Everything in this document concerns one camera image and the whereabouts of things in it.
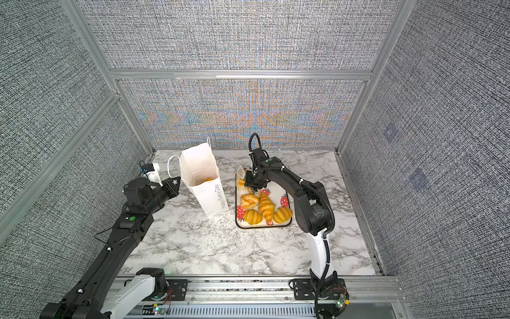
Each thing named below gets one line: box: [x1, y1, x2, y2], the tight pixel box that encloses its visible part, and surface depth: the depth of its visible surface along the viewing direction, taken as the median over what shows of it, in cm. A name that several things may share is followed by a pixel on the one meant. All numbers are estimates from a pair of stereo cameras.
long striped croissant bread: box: [258, 193, 276, 222], surface depth 94 cm
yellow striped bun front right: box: [272, 206, 293, 224], surface depth 91 cm
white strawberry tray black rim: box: [235, 178, 293, 230], surface depth 94 cm
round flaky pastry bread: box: [240, 193, 259, 211], surface depth 96 cm
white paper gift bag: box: [179, 142, 230, 219], surface depth 87 cm
